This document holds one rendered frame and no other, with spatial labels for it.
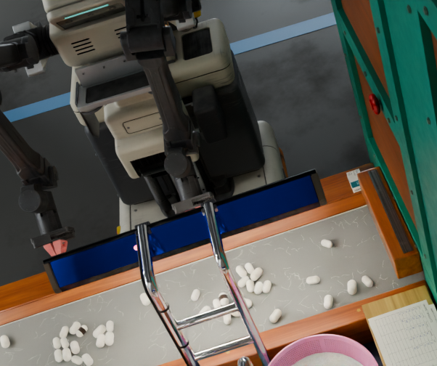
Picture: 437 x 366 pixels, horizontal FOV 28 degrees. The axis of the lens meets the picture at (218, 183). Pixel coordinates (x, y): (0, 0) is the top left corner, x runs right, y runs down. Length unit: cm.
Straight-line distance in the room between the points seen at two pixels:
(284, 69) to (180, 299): 198
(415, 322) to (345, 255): 29
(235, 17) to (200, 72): 166
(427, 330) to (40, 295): 102
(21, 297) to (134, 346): 39
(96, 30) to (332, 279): 91
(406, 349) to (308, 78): 216
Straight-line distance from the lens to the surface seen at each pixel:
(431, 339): 195
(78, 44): 244
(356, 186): 227
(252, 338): 195
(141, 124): 261
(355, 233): 222
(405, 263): 201
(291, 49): 412
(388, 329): 198
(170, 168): 211
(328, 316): 205
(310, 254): 221
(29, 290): 242
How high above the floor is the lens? 239
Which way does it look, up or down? 42 degrees down
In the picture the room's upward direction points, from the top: 23 degrees counter-clockwise
